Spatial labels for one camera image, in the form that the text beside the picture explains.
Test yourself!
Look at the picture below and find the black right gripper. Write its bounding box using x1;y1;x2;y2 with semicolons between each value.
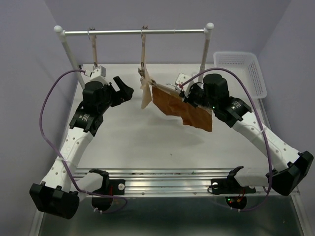
179;84;218;111

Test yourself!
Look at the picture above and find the brown underwear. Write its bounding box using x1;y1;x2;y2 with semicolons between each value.
152;84;212;132

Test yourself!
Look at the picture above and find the wooden hanger for brown underwear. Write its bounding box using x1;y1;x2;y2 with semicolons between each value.
151;81;188;117

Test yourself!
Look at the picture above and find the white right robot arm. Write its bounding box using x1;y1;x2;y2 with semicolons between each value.
178;74;314;196

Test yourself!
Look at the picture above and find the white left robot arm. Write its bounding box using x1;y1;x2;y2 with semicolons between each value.
30;76;134;219

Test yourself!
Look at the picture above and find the cream underwear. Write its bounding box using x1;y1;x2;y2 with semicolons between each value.
140;67;155;109

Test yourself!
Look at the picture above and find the wooden hanger with cream underwear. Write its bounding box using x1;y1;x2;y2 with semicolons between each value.
138;25;148;77

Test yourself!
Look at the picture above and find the empty wooden clip hanger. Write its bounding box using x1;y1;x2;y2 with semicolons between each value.
88;33;98;69

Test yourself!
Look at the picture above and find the white plastic basket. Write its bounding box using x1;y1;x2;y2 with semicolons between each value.
213;51;267;99

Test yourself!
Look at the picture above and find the white metal clothes rack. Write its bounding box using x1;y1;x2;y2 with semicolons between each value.
53;22;215;91

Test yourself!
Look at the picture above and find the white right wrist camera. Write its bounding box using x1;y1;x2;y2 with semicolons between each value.
175;73;194;91

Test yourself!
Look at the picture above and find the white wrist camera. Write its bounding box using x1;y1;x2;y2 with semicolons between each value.
84;66;106;83
175;73;194;91

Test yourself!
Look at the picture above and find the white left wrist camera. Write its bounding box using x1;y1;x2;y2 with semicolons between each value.
84;66;106;83

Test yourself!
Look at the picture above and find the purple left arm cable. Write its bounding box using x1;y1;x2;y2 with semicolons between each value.
40;69;128;214

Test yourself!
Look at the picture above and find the aluminium mounting rail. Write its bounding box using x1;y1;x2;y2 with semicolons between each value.
71;168;301;197

